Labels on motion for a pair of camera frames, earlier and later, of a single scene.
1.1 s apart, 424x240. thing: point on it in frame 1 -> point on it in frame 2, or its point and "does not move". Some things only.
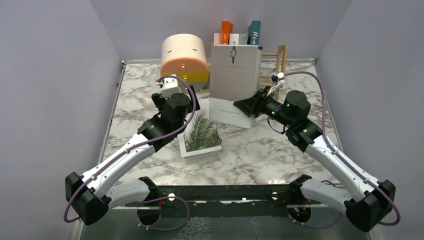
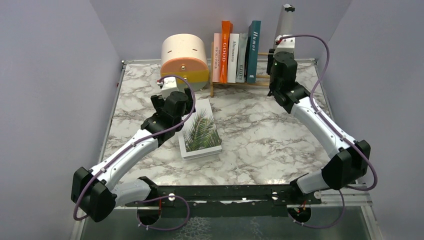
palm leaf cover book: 201,136 does not move
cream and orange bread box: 185,55 does not move
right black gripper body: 273,108 -> 271,61
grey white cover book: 235,72 -> 285,25
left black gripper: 160,101 does not move
